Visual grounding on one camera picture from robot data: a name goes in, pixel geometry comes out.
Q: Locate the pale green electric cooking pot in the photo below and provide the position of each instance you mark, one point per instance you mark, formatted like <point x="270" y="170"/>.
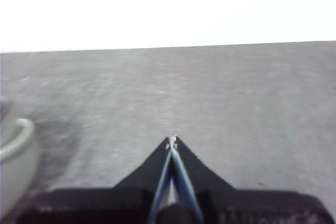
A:
<point x="15" y="176"/>

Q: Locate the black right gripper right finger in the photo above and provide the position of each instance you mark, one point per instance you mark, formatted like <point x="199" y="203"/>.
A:
<point x="191" y="171"/>

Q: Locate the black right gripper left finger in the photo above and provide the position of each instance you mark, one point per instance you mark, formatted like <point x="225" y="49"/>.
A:
<point x="152" y="171"/>

